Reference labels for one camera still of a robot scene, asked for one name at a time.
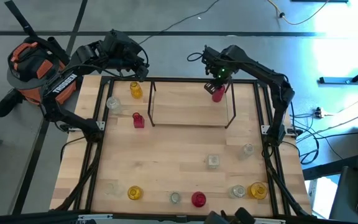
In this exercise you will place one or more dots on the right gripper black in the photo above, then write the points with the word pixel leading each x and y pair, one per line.
pixel 217 67

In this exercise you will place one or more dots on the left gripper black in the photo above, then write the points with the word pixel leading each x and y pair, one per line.
pixel 132 59

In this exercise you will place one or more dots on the red ribbed cylinder glass vase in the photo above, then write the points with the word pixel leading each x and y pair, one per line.
pixel 218 96

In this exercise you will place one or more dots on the yellow vertical-ribbed glass vase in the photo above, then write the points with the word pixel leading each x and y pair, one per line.
pixel 135 91

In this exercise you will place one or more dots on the clear textured glass vase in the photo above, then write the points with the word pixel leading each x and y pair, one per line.
pixel 113 105

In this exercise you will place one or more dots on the red square glass vase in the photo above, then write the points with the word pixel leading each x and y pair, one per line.
pixel 139 122

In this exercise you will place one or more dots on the clear ribbed cylinder glass vase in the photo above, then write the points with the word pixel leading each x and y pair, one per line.
pixel 246 152

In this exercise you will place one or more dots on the clear studded square glass vase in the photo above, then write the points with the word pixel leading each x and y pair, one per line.
pixel 212 161

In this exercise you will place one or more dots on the clear round glass vase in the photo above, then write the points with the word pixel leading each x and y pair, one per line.
pixel 237 191
pixel 113 189

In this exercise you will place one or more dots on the yellow wide ringed glass vase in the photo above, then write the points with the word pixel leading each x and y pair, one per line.
pixel 257 190

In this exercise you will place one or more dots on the red bulbous glass vase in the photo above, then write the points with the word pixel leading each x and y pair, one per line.
pixel 198 199

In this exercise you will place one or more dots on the yellow small round glass vase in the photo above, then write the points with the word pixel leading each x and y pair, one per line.
pixel 135 193

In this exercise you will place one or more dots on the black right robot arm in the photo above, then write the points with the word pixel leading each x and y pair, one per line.
pixel 280 93

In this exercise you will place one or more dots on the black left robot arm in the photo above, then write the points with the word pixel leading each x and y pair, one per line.
pixel 62 87

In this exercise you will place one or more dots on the orange and black shop vacuum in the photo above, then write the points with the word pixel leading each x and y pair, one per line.
pixel 39 68

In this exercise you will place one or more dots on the black desk foot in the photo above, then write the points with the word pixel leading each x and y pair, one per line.
pixel 337 80

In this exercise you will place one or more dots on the clear wavy teardrop glass vase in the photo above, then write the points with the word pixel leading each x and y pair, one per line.
pixel 175 197

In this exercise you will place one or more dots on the black bulky object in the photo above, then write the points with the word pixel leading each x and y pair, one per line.
pixel 244 216

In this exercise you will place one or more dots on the black aluminium table frame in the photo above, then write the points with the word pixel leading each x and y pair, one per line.
pixel 179 79

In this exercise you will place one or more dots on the silver mounting bracket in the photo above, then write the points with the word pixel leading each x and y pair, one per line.
pixel 100 125
pixel 264 129

